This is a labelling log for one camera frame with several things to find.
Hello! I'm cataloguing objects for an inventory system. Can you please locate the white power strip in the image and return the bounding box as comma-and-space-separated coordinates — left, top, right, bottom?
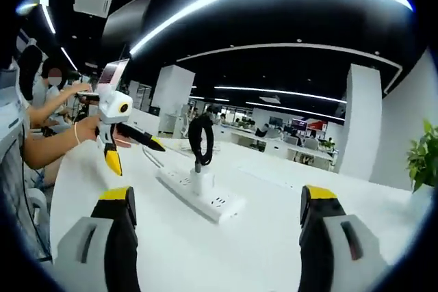
155, 168, 246, 224

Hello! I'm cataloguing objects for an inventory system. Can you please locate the open laptop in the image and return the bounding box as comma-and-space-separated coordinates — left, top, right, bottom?
97, 58, 131, 85

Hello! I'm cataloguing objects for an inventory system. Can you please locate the white charger with black cable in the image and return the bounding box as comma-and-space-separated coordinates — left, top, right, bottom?
187, 114, 217, 198

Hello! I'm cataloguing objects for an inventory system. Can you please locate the row of white office desks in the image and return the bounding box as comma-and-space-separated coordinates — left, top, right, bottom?
160, 114, 338, 170

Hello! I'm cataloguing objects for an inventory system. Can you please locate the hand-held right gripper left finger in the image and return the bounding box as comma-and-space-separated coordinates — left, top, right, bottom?
55, 185, 142, 292

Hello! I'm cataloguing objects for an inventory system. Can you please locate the potted green plant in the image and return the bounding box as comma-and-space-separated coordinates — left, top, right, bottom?
406, 119, 438, 197

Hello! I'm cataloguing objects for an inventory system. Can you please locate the white desk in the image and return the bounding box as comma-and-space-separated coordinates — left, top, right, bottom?
49, 136, 424, 292

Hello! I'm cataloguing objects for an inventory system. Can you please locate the dark hanging monitor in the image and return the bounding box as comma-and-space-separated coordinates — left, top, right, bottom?
101, 0, 155, 47

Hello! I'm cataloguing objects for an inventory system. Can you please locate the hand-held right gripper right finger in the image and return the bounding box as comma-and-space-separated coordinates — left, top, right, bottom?
298, 185, 390, 292

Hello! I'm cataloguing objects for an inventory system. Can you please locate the person's left hand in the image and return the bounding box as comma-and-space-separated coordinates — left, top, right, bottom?
76, 114, 102, 143

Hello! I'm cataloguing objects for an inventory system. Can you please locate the white plastic chair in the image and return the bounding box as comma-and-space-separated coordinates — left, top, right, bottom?
25, 187, 49, 235

